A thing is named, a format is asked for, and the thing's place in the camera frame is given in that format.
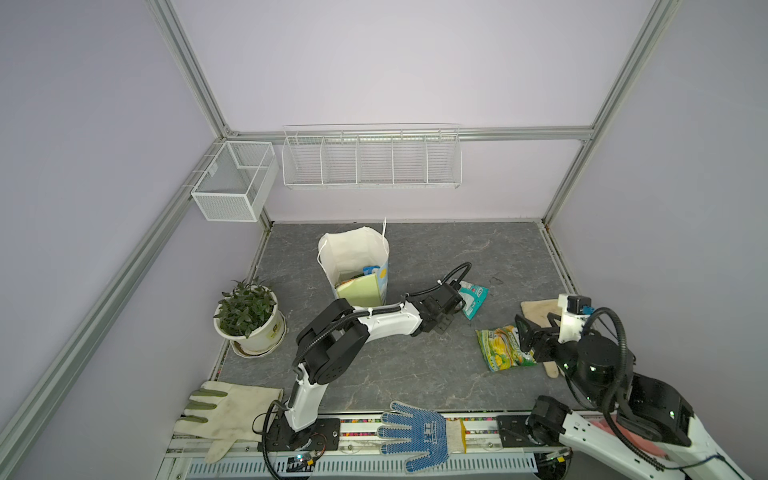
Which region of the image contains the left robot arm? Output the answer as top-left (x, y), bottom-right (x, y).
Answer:
top-left (257, 262), bottom-right (472, 454)

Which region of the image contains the white slotted cable duct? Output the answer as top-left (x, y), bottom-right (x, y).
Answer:
top-left (173, 452), bottom-right (538, 479)

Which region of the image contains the yellow green spring tea bag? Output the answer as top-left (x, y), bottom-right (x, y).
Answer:
top-left (475, 326), bottom-right (537, 372)

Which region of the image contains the white paper bag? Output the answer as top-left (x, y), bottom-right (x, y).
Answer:
top-left (317, 221), bottom-right (390, 307)

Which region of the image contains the teal candy bag right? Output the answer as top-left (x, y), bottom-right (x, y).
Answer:
top-left (459, 281), bottom-right (488, 320)

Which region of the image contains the potted green plant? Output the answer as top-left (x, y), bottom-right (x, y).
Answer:
top-left (213, 279), bottom-right (288, 358)

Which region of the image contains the white wire shelf basket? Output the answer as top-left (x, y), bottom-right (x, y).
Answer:
top-left (282, 123), bottom-right (463, 189)

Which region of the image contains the blue dotted work glove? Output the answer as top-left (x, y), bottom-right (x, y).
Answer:
top-left (376, 401), bottom-right (467, 474)

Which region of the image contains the cream cloth glove right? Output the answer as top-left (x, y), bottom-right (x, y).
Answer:
top-left (521, 299), bottom-right (561, 379)

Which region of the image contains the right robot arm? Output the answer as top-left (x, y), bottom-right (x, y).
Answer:
top-left (497, 296), bottom-right (748, 479)

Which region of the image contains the white green glove left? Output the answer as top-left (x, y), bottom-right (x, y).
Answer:
top-left (173, 381), bottom-right (283, 464)

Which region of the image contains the white mesh box basket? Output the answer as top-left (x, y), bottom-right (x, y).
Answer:
top-left (192, 141), bottom-right (279, 223)

